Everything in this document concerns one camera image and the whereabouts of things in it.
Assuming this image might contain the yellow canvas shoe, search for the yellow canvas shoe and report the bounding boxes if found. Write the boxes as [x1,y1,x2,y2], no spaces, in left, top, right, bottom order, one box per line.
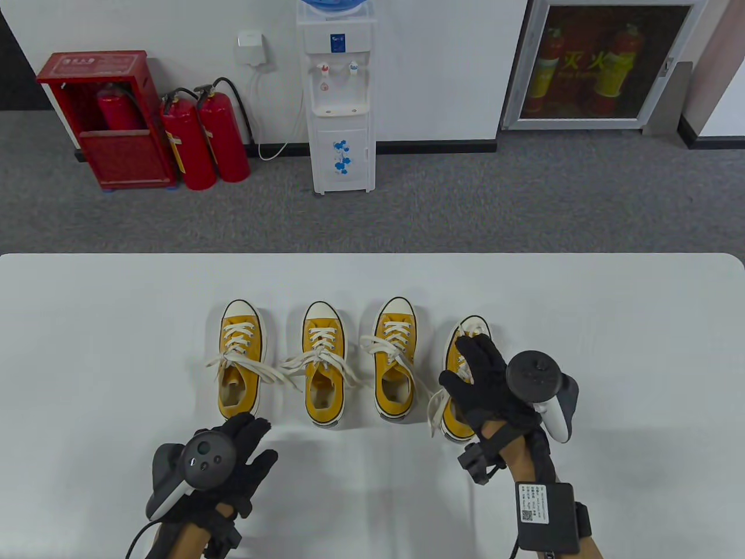
[439,316,492,443]
[372,297,420,420]
[218,300,268,423]
[303,301,349,429]

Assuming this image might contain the person's right forearm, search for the person's right forearm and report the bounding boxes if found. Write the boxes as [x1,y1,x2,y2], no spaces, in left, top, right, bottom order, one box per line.
[480,420,606,559]

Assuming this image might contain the red fire extinguisher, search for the red fire extinguisher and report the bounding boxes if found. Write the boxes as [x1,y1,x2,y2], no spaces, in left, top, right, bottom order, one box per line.
[195,77,255,183]
[96,83,143,132]
[160,89,217,191]

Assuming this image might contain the glass door fire cabinet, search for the glass door fire cabinet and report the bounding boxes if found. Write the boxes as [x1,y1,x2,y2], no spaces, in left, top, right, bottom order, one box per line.
[501,0,708,132]

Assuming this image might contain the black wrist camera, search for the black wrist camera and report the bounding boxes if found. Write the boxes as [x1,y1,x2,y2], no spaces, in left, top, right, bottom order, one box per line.
[207,518,243,559]
[458,440,507,485]

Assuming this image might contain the grey tracking controller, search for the grey tracking controller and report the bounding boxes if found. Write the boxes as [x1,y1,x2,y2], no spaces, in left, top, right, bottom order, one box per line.
[505,351,581,444]
[146,431,237,521]

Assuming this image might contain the person's left hand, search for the person's left hand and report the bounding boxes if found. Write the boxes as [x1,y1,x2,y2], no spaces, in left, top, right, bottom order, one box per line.
[160,413,279,525]

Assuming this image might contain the white wall box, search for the white wall box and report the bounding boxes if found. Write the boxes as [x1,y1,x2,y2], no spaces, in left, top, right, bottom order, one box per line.
[235,30,273,72]

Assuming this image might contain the white water dispenser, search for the white water dispenser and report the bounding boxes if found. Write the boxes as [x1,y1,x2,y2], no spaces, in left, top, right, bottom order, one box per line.
[296,6,376,196]

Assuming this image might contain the red fire extinguisher cabinet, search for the red fire extinguisher cabinet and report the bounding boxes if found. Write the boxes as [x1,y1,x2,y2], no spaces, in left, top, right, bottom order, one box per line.
[35,51,178,192]

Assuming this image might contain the person's left forearm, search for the person's left forearm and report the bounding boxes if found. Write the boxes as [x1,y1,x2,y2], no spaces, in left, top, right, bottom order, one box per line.
[146,507,236,559]

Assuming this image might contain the person's right hand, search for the person's right hand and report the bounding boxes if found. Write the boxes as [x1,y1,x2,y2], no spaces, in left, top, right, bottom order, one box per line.
[438,337,545,437]

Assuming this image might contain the black labelled box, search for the black labelled box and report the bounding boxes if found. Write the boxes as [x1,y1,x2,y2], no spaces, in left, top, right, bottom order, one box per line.
[515,482,594,554]

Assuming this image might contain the white power cable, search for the white power cable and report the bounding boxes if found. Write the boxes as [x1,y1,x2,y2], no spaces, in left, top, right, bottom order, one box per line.
[247,67,306,162]

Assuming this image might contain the black cable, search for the black cable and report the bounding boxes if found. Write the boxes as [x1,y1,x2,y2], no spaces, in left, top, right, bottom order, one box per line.
[125,519,164,559]

